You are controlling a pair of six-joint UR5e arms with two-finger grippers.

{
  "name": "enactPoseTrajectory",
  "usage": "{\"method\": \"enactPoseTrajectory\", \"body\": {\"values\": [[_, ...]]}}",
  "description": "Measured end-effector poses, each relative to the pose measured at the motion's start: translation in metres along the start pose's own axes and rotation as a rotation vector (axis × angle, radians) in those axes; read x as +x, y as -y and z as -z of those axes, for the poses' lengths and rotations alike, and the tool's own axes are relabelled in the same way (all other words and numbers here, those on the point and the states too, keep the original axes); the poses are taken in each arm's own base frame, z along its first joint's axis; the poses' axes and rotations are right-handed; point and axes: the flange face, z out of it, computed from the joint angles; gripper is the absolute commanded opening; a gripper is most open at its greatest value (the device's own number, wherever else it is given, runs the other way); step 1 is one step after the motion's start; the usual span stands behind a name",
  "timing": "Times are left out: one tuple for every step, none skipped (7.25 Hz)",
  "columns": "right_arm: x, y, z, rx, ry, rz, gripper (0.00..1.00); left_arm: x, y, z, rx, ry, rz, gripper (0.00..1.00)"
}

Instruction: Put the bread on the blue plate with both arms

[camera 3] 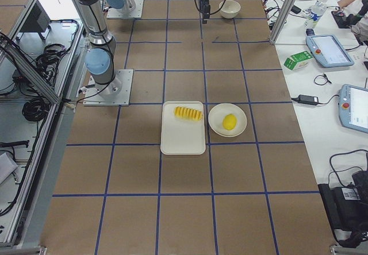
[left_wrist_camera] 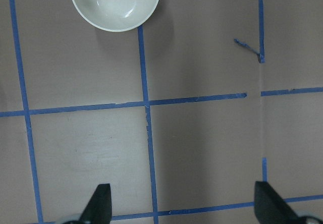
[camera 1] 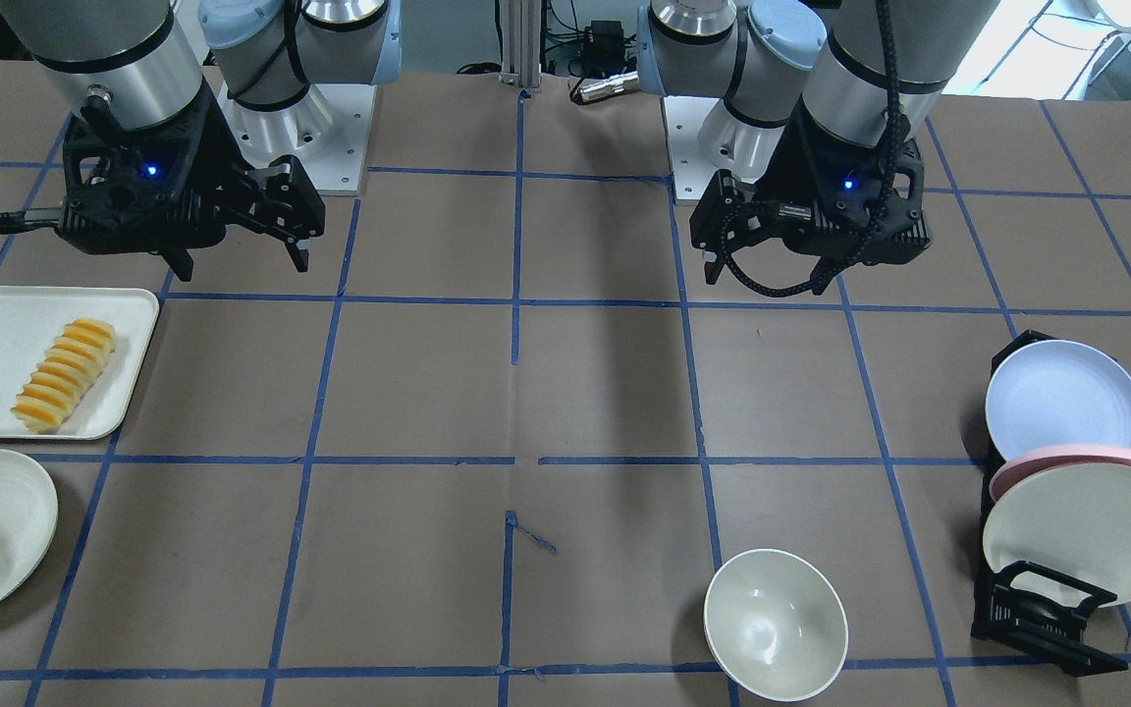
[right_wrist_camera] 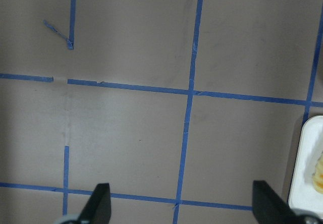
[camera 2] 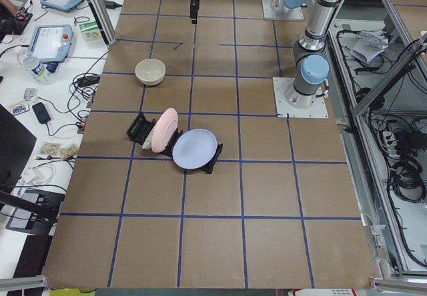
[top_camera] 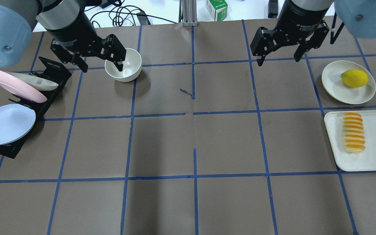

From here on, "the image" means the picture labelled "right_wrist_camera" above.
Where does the yellow ridged bread roll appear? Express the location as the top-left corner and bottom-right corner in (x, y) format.
(312, 154), (323, 194)

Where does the white rectangular tray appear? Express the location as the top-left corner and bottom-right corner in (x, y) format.
(288, 116), (322, 217)

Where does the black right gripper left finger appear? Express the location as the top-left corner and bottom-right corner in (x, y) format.
(77, 183), (112, 224)

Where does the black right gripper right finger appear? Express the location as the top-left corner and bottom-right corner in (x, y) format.
(252, 181), (299, 224)

